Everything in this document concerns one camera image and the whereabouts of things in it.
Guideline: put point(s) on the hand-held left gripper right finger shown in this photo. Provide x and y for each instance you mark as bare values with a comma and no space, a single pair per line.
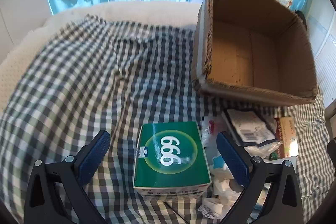
233,158

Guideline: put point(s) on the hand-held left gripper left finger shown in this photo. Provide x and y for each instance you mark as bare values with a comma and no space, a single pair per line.
95,158

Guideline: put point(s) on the white rabbit figurine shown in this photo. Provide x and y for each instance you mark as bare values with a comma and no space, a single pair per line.
219,162

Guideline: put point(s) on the white lace cloth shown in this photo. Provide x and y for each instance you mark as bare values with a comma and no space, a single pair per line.
223,187

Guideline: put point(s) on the red brown box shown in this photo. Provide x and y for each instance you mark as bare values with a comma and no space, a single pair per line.
287,132

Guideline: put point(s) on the green white medicine box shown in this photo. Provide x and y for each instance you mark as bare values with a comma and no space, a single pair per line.
170,155

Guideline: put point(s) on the brown cardboard box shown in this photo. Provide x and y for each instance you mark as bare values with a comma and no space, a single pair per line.
236,56

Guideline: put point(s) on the white plastic packet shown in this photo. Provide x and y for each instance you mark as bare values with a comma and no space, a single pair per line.
265,148

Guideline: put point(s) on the black white packet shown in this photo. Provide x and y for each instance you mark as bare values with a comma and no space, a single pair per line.
246,124

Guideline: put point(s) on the clear bag with red print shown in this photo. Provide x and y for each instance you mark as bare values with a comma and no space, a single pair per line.
210,129

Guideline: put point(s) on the checkered blanket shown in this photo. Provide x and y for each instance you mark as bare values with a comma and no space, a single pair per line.
78,82

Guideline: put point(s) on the white louvred wardrobe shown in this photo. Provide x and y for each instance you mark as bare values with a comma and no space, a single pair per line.
328,56

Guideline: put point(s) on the black backpack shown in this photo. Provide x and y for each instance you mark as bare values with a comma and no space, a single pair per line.
302,18

